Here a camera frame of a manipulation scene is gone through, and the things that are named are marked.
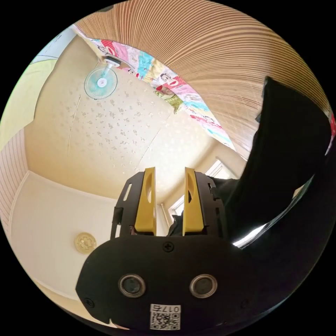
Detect round golden ceiling lamp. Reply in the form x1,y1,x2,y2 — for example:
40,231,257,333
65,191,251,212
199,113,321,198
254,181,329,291
75,232,97,255

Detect black pants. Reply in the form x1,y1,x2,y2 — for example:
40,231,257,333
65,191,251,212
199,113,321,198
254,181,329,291
168,76,333,302

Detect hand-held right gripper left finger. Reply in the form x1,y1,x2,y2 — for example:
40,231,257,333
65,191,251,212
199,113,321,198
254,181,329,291
134,166,157,233

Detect window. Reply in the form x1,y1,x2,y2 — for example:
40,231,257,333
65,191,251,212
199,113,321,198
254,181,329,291
160,157,240,229

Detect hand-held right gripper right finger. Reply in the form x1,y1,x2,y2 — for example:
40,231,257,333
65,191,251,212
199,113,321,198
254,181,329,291
183,166,204,236

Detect white wall fan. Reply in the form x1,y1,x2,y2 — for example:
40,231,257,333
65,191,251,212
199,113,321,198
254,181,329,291
84,56,122,100

